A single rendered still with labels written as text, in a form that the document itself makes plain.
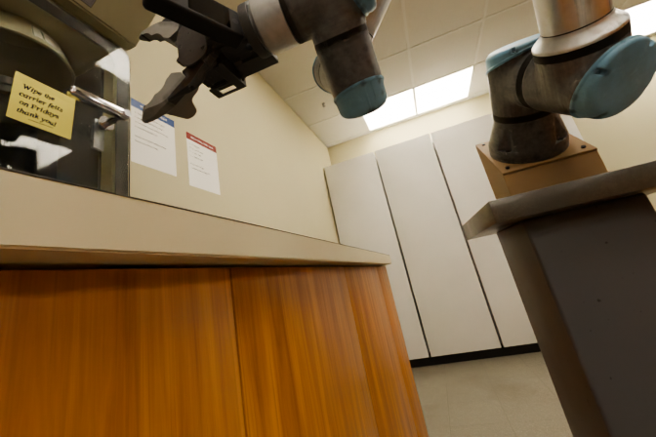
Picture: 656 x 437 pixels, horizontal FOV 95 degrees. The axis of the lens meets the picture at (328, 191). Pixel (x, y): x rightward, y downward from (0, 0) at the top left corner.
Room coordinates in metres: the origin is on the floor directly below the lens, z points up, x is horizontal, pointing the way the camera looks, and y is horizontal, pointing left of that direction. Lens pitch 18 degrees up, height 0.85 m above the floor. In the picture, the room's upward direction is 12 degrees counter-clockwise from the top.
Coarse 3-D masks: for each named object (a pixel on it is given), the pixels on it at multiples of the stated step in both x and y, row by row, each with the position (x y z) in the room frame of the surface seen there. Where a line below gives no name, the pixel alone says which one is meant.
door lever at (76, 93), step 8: (72, 88) 0.35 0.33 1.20; (80, 88) 0.36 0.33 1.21; (72, 96) 0.36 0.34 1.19; (80, 96) 0.36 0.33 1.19; (88, 96) 0.37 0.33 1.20; (96, 96) 0.38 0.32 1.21; (88, 104) 0.38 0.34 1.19; (96, 104) 0.39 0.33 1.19; (104, 104) 0.39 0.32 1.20; (112, 104) 0.41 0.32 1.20; (104, 112) 0.41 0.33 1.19; (112, 112) 0.41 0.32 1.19; (120, 112) 0.42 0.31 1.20; (128, 112) 0.43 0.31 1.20; (104, 120) 0.44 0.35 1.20; (112, 120) 0.43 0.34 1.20; (120, 120) 0.44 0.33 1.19; (104, 128) 0.44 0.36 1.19; (112, 128) 0.45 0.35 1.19
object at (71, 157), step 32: (0, 0) 0.30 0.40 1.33; (32, 0) 0.33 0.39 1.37; (0, 32) 0.30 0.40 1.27; (32, 32) 0.34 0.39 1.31; (64, 32) 0.38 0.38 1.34; (96, 32) 0.42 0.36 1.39; (0, 64) 0.31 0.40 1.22; (32, 64) 0.34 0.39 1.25; (64, 64) 0.38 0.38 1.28; (96, 64) 0.42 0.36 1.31; (128, 64) 0.48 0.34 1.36; (0, 96) 0.31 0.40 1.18; (128, 96) 0.48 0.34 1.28; (0, 128) 0.32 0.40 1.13; (32, 128) 0.35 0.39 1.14; (96, 128) 0.43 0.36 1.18; (128, 128) 0.48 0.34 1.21; (0, 160) 0.32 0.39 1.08; (32, 160) 0.35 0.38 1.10; (64, 160) 0.39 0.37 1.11; (96, 160) 0.43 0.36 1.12; (128, 160) 0.48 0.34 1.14; (128, 192) 0.48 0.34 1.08
